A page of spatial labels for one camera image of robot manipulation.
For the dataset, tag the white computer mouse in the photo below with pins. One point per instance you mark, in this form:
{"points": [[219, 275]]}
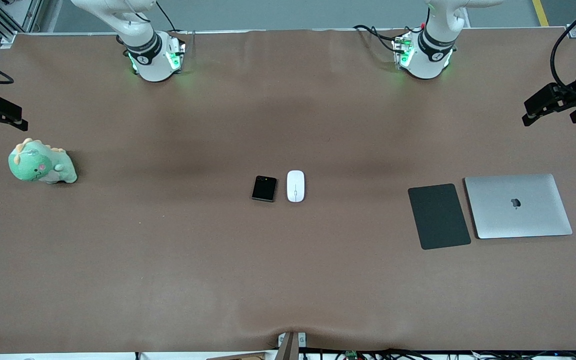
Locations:
{"points": [[295, 187]]}

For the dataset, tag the black phone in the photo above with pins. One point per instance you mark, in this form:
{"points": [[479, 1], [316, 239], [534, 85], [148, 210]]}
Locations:
{"points": [[264, 189]]}

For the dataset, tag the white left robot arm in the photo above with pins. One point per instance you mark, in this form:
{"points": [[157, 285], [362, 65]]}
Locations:
{"points": [[428, 57]]}

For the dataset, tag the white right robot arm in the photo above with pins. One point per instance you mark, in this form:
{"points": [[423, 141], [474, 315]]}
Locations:
{"points": [[148, 60]]}

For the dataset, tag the dark grey mouse pad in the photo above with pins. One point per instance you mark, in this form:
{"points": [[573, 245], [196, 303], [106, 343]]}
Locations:
{"points": [[438, 217]]}

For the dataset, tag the green dinosaur plush toy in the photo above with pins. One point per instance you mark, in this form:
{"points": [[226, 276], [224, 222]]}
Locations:
{"points": [[30, 167]]}

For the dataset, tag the silver closed laptop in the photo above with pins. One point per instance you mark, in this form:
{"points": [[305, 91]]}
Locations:
{"points": [[518, 220]]}

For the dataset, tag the brown table cover cloth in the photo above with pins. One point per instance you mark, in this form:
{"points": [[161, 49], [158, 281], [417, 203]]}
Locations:
{"points": [[288, 275]]}

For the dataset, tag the green circuit board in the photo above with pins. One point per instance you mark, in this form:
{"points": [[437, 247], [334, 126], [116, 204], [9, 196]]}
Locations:
{"points": [[351, 355]]}

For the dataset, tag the brown camera mount post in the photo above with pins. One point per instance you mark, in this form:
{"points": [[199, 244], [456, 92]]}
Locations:
{"points": [[288, 350]]}

